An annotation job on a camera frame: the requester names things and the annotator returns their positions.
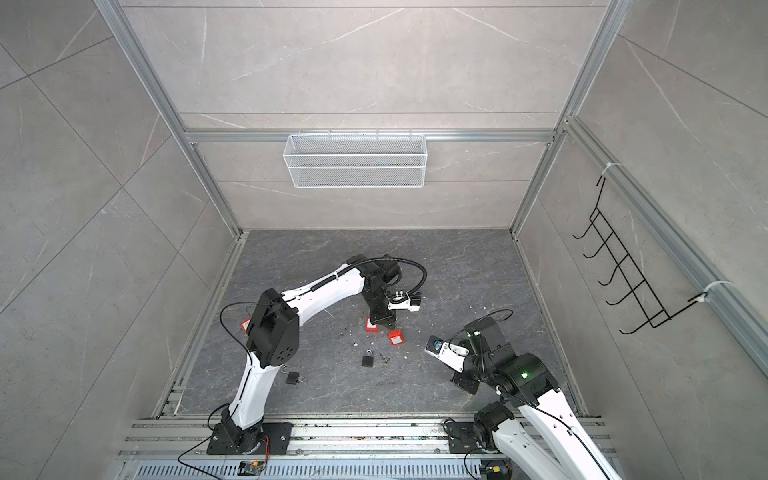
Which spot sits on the aluminium mounting rail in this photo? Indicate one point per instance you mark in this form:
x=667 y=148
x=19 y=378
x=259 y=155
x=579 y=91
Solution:
x=326 y=435

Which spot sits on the red padlock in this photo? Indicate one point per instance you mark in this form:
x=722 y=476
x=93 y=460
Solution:
x=245 y=326
x=396 y=337
x=370 y=327

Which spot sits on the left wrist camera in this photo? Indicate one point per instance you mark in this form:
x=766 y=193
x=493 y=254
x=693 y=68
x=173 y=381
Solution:
x=403 y=300

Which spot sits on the black wire hook rack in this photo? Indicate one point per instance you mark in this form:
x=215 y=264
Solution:
x=627 y=271

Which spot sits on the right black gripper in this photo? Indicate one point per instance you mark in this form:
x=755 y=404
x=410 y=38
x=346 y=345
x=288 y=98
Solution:
x=468 y=383

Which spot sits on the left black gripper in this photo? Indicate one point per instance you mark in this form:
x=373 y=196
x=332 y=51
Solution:
x=389 y=317

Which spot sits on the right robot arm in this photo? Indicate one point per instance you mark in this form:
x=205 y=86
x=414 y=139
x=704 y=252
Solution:
x=532 y=423

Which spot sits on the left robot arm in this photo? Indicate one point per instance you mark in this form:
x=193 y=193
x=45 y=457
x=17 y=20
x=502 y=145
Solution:
x=387 y=284

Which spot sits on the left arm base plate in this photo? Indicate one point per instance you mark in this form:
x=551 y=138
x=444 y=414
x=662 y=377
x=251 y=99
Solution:
x=229 y=440

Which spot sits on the white wire mesh basket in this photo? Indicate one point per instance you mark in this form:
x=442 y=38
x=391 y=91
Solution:
x=359 y=160

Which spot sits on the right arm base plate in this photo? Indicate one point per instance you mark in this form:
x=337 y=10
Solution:
x=462 y=438

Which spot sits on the white slotted cable duct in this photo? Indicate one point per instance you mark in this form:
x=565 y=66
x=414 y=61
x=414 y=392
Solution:
x=409 y=468

